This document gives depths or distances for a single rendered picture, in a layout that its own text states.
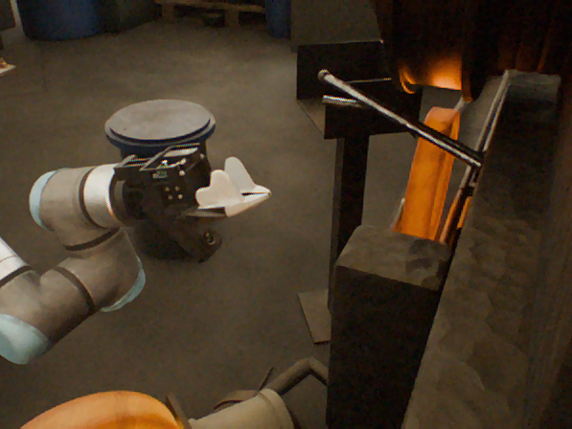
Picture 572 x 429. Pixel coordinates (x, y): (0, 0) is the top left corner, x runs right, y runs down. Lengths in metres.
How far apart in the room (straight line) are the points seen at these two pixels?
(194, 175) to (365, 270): 0.31
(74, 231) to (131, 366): 0.74
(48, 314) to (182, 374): 0.71
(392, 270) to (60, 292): 0.50
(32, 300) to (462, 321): 0.62
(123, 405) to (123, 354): 1.14
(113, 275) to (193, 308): 0.80
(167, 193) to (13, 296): 0.26
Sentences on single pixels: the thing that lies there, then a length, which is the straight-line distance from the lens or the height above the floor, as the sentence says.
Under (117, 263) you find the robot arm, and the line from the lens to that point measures 0.90.
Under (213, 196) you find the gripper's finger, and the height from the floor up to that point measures 0.75.
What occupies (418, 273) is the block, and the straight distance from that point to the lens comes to 0.52.
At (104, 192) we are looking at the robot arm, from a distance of 0.80.
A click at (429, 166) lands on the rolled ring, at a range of 0.68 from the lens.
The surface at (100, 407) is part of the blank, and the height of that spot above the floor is 0.78.
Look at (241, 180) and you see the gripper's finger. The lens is 0.73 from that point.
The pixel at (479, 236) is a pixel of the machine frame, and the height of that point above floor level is 0.87.
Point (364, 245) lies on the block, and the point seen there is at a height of 0.80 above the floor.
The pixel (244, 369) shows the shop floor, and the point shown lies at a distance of 1.51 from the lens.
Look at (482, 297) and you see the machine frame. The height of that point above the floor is 0.87.
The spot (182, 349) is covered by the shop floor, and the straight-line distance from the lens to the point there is 1.58.
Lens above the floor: 1.12
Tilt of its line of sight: 33 degrees down
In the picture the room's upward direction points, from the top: straight up
